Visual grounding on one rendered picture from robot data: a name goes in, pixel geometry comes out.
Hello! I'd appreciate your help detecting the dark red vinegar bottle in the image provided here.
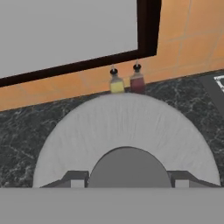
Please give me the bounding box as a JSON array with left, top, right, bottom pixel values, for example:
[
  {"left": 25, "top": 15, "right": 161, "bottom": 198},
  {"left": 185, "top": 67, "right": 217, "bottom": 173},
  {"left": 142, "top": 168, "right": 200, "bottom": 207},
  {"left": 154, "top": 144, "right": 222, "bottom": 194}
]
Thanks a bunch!
[{"left": 129, "top": 59, "right": 146, "bottom": 95}]

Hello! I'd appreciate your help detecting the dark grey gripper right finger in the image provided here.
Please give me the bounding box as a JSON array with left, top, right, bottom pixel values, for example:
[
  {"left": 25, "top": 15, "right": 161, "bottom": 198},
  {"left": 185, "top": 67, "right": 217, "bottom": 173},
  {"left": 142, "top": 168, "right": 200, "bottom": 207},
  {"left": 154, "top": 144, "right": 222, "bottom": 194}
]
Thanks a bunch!
[{"left": 168, "top": 170, "right": 221, "bottom": 188}]

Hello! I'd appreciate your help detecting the dark grey hob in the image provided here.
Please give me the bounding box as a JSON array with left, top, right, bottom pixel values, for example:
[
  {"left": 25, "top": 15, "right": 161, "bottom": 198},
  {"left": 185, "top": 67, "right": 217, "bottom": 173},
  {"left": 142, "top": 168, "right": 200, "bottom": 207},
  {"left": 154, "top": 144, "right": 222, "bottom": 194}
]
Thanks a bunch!
[{"left": 199, "top": 73, "right": 224, "bottom": 116}]

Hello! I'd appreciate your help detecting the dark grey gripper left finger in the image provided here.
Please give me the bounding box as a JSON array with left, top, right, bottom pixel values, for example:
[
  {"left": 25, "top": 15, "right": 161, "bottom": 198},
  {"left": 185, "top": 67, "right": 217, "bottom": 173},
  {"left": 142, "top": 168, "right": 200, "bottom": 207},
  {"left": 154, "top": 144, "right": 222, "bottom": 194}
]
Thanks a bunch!
[{"left": 39, "top": 170, "right": 89, "bottom": 188}]

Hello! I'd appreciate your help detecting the dark framed window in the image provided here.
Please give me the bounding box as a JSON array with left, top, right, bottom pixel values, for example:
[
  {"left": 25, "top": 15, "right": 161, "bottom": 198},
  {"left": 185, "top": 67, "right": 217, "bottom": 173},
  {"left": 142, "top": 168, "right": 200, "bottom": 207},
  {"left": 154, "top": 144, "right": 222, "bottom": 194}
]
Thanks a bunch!
[{"left": 0, "top": 0, "right": 163, "bottom": 88}]

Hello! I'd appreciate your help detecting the yellow oil bottle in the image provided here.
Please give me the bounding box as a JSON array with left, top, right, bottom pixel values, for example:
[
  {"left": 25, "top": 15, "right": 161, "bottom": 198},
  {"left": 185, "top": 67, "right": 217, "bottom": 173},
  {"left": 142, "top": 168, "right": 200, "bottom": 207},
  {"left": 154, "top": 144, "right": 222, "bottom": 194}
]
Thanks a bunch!
[{"left": 108, "top": 64, "right": 126, "bottom": 95}]

